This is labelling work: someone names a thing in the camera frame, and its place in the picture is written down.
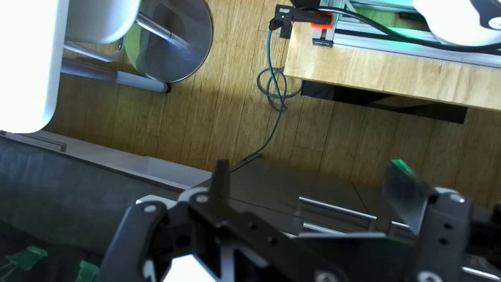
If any green plastic piece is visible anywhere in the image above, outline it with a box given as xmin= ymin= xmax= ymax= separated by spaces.
xmin=73 ymin=258 xmax=101 ymax=282
xmin=0 ymin=244 xmax=50 ymax=274

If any thin green cable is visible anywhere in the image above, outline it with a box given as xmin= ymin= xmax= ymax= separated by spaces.
xmin=255 ymin=28 xmax=289 ymax=114

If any steel drawer handle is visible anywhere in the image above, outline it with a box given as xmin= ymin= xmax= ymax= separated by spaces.
xmin=297 ymin=194 xmax=379 ymax=220

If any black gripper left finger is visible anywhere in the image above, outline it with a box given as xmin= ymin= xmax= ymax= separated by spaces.
xmin=98 ymin=158 xmax=233 ymax=282

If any wooden base board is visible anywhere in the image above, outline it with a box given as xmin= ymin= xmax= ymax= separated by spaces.
xmin=283 ymin=20 xmax=501 ymax=112

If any metal bowl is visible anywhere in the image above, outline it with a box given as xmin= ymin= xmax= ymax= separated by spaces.
xmin=123 ymin=0 xmax=214 ymax=84

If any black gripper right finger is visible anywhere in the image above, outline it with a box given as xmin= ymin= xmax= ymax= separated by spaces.
xmin=383 ymin=158 xmax=474 ymax=282

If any thin black cable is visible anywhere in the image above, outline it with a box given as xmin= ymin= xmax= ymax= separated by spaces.
xmin=227 ymin=106 xmax=286 ymax=175

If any white table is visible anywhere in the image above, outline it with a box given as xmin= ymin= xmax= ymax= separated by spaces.
xmin=0 ymin=0 xmax=70 ymax=134

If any aluminium extrusion rail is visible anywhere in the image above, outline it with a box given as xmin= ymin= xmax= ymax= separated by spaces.
xmin=311 ymin=12 xmax=501 ymax=70

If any black and red clamp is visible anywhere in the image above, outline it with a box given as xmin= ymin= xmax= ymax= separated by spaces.
xmin=267 ymin=2 xmax=336 ymax=48

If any white chair with metal legs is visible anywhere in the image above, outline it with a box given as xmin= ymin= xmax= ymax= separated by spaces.
xmin=61 ymin=0 xmax=172 ymax=95

